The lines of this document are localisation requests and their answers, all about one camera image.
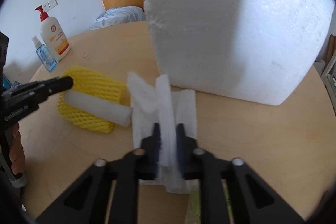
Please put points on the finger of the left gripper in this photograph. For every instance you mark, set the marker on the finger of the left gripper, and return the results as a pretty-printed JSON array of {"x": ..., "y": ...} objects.
[{"x": 41, "y": 90}]

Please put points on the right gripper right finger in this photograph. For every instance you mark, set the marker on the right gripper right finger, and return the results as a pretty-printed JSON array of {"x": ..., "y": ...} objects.
[{"x": 230, "y": 191}]

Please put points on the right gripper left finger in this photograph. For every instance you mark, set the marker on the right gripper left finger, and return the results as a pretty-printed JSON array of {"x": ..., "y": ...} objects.
[{"x": 107, "y": 192}]

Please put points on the white foam strip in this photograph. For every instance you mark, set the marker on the white foam strip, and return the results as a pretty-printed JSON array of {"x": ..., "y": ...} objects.
[{"x": 104, "y": 109}]

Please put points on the green tissue packet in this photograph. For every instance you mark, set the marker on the green tissue packet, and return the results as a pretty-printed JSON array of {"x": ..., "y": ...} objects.
[{"x": 193, "y": 214}]

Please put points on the person left hand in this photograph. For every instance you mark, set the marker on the person left hand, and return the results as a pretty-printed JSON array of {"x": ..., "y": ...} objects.
[{"x": 17, "y": 155}]

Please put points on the blue spray bottle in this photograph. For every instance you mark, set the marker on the blue spray bottle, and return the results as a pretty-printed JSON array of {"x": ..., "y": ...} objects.
[{"x": 45, "y": 56}]

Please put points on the white lotion pump bottle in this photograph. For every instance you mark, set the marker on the white lotion pump bottle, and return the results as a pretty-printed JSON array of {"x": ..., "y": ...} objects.
[{"x": 53, "y": 35}]

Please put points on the white styrofoam box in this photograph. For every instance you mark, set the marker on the white styrofoam box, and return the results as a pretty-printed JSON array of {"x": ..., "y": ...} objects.
[{"x": 253, "y": 50}]

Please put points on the wall light switch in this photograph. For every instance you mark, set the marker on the wall light switch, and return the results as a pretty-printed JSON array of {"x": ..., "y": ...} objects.
[{"x": 49, "y": 5}]

